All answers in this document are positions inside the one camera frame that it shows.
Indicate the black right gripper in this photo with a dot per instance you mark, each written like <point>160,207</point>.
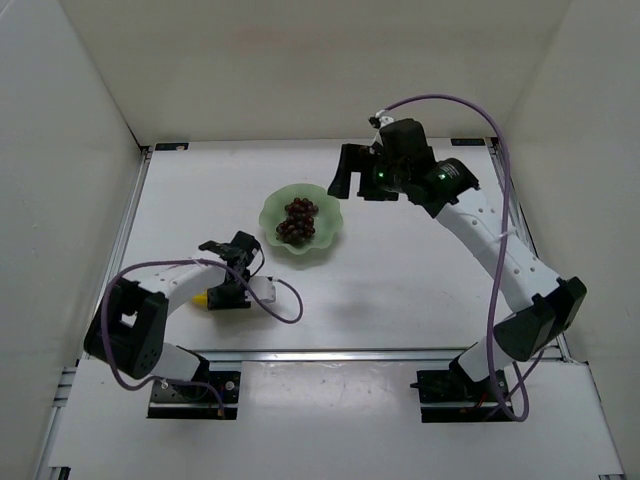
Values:
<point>370,170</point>

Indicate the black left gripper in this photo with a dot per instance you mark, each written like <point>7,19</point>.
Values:
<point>228,295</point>

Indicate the yellow fake banana bunch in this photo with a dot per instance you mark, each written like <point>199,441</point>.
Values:
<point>201,300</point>

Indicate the dark red fake grapes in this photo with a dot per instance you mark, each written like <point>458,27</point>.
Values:
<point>298,227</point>

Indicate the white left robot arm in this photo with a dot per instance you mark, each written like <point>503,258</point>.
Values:
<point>128,329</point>

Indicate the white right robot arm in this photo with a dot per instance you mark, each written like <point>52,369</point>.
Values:
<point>543,305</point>

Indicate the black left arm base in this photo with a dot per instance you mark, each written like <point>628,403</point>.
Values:
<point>218,402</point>

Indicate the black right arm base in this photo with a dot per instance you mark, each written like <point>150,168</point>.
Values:
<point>445,399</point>

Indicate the green scalloped fruit bowl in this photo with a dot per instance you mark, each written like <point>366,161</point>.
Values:
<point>328,222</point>

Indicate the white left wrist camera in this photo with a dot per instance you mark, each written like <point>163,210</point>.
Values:
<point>262,289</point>

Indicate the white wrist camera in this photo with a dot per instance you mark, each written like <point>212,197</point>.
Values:
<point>380,119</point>
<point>262,289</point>

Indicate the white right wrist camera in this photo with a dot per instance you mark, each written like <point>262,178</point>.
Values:
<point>380,119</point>

